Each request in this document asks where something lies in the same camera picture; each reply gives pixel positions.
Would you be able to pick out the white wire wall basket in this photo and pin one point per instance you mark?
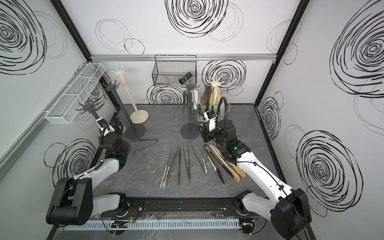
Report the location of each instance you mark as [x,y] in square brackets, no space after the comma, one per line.
[79,92]

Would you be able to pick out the tall cream utensil rack stand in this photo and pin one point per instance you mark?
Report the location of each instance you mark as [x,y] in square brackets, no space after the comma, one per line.
[139,116]

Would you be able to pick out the dark grey rack stand middle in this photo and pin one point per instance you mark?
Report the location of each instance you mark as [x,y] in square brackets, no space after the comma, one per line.
[133,131]

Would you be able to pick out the black nylon tongs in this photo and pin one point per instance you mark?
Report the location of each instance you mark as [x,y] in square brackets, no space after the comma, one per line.
[217,163]

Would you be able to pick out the wooden bamboo tongs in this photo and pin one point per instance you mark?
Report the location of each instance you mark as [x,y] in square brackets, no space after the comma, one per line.
[236,172]

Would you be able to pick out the dark grey rack stand front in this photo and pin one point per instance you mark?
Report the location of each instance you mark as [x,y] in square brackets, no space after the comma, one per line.
[90,108]

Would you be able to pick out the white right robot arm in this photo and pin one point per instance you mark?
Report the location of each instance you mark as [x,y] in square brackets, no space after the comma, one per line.
[286,208]

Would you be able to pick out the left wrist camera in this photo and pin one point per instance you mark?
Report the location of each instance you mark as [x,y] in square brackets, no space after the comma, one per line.
[104,126]

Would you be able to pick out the white handled slotted steel tongs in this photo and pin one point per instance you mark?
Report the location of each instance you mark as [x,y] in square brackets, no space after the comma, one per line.
[218,96]

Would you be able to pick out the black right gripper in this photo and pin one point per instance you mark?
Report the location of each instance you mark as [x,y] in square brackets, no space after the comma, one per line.
[205,133]

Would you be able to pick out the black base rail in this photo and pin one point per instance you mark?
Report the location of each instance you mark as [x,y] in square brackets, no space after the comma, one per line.
[238,206]

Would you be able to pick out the slim black tongs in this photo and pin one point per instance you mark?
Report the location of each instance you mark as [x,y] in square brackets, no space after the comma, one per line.
[194,162]

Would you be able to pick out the steel wire tongs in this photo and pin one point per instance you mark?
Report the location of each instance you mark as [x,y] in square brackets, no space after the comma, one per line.
[140,151]

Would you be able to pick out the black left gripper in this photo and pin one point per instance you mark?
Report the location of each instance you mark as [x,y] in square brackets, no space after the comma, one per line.
[101,140]

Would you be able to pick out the yellow sponge toast slice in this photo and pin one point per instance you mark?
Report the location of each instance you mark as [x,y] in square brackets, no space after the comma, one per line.
[215,96]

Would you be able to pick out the clear handled steel tongs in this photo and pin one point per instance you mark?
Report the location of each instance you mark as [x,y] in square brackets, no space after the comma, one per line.
[195,102]

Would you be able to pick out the black pepper grinder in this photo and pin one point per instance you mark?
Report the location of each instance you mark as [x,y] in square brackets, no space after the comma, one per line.
[186,79]

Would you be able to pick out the small steel tongs white tip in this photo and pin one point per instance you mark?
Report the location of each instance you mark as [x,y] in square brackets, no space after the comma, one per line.
[207,159]

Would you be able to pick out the black wire wall basket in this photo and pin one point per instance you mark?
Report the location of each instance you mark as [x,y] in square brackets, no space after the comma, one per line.
[169,68]

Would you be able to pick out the black slotted spatula tongs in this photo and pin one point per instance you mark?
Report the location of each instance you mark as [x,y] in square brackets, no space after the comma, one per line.
[206,98]

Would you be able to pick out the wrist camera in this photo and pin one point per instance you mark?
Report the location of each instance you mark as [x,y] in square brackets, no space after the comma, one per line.
[210,116]
[104,126]

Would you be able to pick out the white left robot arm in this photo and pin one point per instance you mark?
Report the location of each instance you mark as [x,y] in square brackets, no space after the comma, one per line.
[73,201]

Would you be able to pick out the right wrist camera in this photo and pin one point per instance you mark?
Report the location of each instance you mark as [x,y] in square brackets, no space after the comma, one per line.
[210,116]

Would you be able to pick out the dark grey rack stand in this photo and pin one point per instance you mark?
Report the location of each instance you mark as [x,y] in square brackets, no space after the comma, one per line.
[90,108]
[133,131]
[189,130]

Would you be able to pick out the dark grey rack stand back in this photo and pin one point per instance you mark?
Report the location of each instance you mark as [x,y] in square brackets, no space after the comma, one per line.
[189,130]

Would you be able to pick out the grey cable duct strip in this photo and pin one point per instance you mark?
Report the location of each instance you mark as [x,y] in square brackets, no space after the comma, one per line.
[194,224]

